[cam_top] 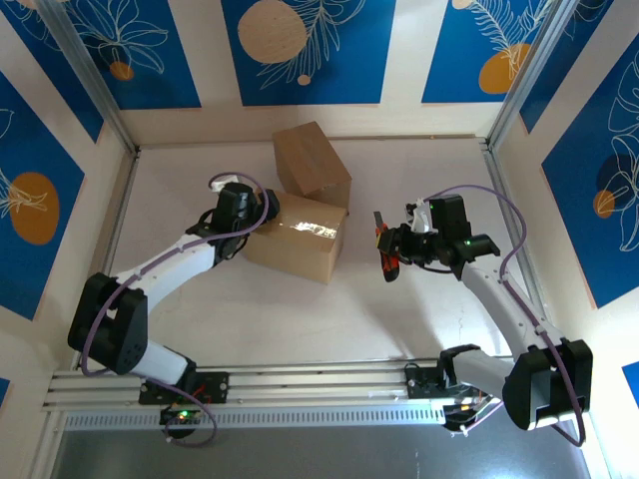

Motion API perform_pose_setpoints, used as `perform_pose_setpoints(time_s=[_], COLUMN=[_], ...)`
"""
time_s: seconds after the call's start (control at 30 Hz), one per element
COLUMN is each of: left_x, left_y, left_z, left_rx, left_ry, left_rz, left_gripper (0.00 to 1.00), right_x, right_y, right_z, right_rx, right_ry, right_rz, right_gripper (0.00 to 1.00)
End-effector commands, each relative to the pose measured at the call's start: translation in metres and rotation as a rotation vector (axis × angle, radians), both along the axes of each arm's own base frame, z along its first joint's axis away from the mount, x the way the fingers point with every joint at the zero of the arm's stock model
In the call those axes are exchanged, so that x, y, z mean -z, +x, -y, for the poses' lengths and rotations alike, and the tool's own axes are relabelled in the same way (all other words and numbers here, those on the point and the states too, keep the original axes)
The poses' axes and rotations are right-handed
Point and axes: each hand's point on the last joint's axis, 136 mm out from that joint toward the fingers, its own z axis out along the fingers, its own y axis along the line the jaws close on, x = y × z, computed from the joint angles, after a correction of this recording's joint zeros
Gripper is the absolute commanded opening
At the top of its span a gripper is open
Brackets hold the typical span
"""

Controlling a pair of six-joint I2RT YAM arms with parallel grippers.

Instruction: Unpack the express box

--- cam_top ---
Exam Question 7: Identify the blue poster large orange circle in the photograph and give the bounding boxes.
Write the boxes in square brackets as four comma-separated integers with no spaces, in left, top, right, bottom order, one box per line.
[0,71,87,322]

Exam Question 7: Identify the blue monstera orange-dot poster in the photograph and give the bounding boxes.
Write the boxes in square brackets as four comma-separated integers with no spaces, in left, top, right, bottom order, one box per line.
[621,362,639,401]
[49,0,203,111]
[541,47,639,309]

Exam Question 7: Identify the aluminium frame post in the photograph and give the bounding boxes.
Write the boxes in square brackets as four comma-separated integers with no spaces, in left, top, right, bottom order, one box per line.
[486,0,570,151]
[38,0,140,155]

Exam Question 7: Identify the circuit board green light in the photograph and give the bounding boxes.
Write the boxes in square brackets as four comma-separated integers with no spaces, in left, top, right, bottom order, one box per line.
[158,403,205,426]

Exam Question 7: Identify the red black utility knife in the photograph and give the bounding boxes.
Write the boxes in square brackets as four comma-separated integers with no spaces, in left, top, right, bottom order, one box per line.
[372,211,404,284]

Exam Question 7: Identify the circuit board orange wires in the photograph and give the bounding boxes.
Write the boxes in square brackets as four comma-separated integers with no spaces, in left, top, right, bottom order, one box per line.
[441,396,503,434]

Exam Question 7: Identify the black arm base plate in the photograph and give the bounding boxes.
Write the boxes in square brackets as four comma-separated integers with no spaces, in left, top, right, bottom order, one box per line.
[138,369,232,406]
[403,363,498,401]

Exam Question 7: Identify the blue poster beige circle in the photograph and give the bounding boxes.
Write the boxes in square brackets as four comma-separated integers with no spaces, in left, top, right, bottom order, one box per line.
[221,0,397,108]

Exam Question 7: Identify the grey slotted cable duct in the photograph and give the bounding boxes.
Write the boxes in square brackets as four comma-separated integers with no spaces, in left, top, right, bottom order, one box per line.
[63,402,448,431]

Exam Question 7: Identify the brown cardboard box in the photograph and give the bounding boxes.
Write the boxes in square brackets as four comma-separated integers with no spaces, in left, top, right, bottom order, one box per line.
[243,191,349,286]
[272,120,353,217]

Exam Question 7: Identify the blue poster orange circle feather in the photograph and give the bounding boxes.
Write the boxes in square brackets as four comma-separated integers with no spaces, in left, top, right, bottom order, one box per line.
[420,0,550,105]

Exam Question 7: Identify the aluminium mounting beam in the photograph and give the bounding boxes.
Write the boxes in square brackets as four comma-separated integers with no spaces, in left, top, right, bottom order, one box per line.
[42,356,585,414]

